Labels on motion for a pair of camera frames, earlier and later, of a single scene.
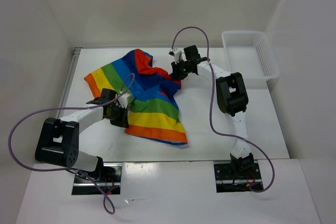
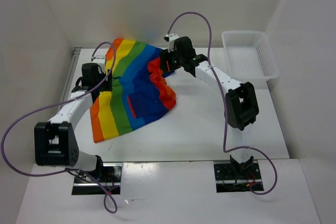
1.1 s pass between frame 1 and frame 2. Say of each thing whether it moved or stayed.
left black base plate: stayed
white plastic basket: stayed
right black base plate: stayed
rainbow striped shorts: moved
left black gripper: moved
